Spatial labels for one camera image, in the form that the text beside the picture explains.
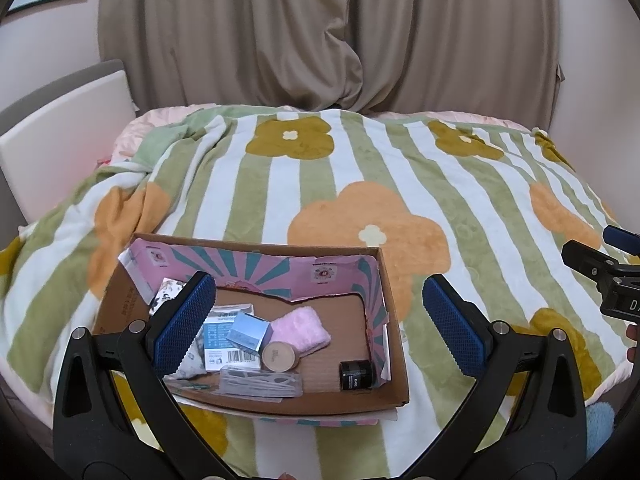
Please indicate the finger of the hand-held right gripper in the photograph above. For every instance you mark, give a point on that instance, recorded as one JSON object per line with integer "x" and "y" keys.
{"x": 617, "y": 236}
{"x": 585, "y": 255}

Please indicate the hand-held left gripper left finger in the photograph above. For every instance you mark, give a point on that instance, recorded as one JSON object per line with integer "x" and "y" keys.
{"x": 182, "y": 325}

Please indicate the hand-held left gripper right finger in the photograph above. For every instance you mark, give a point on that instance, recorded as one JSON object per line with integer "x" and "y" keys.
{"x": 455, "y": 325}

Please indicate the grey patterned pouch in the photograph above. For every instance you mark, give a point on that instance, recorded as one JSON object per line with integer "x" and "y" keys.
{"x": 192, "y": 361}

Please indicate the small light blue box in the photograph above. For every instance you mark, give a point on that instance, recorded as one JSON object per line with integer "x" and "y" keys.
{"x": 247, "y": 332}

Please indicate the clear plastic packet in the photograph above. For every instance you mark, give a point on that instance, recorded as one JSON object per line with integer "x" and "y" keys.
{"x": 260, "y": 385}

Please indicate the small black jar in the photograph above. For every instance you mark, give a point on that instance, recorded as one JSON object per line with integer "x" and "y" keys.
{"x": 357, "y": 375}

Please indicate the cardboard box with pink print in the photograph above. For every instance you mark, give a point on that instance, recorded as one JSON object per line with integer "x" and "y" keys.
{"x": 330, "y": 320}

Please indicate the person's right hand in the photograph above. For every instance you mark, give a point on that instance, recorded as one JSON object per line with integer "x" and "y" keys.
{"x": 634, "y": 342}

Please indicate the white and blue carton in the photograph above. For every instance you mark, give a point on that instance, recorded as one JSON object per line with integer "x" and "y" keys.
{"x": 217, "y": 346}

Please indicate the pink fluffy towel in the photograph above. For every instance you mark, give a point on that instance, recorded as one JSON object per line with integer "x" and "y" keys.
{"x": 302, "y": 332}

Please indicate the blue fluffy rug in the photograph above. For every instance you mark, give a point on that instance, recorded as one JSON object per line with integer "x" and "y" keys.
{"x": 600, "y": 425}

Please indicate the pink printed quilt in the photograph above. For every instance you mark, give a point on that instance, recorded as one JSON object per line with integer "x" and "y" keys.
{"x": 130, "y": 132}

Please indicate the striped floral blanket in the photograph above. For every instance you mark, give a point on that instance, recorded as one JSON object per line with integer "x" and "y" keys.
{"x": 325, "y": 160}

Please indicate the white grey headboard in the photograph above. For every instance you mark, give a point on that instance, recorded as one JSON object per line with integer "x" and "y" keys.
{"x": 55, "y": 130}

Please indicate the beige curtain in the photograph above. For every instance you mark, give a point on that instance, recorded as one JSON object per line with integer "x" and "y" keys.
{"x": 250, "y": 25}

